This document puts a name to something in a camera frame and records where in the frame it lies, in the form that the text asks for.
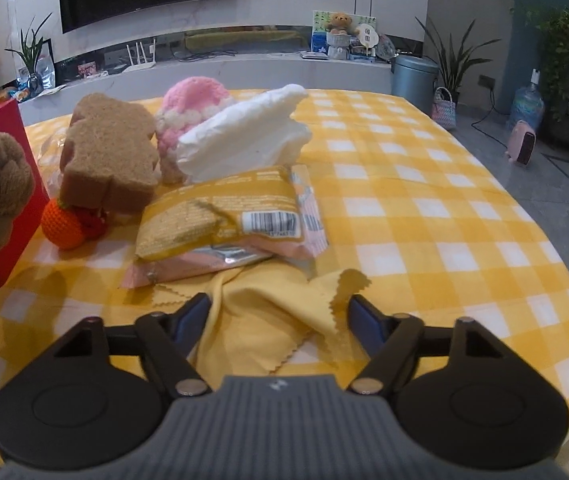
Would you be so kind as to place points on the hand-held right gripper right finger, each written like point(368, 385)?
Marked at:
point(364, 320)

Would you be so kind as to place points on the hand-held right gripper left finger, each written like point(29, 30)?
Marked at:
point(192, 322)

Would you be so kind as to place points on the yellow cleaning cloth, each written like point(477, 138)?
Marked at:
point(264, 310)

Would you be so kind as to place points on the crochet orange with red bow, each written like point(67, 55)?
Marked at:
point(62, 225)

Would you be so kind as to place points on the yellow snack packet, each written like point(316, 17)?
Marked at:
point(184, 215)

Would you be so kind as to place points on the cardboard box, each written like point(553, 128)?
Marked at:
point(7, 120)

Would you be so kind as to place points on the pink snack packet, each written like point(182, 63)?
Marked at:
point(309, 220)

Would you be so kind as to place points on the yellow checked tablecloth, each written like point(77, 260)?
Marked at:
point(414, 210)

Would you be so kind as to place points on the brown bear-shaped sponge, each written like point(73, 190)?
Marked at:
point(109, 155)

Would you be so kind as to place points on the blue snack bag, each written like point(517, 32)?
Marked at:
point(22, 93)

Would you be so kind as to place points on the clear plastic bag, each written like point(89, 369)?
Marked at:
point(47, 72)

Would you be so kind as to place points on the woven handbag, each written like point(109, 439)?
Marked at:
point(444, 112)

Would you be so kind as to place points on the green plant in glass vase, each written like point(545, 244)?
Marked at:
point(32, 52)

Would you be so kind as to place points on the pink white crochet hat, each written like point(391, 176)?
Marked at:
point(189, 97)

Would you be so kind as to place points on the pink card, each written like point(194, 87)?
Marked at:
point(87, 69)

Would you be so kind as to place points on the pink space heater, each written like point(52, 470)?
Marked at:
point(521, 142)

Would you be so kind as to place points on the grey trash can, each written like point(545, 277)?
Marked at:
point(412, 85)

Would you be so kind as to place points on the white marble television console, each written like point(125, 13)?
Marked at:
point(264, 72)

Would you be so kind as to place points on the white router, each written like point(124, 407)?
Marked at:
point(139, 66)

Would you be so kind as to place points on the blue water bottle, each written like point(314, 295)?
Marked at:
point(526, 105)

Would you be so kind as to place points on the stack of books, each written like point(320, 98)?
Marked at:
point(314, 55)

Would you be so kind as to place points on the long-leaf potted plant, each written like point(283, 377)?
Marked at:
point(456, 65)

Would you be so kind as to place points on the white round hand fan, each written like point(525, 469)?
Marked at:
point(367, 37)

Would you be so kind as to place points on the small teddy bear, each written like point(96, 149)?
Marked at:
point(339, 22)

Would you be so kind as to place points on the climbing green plant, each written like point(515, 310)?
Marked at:
point(559, 35)

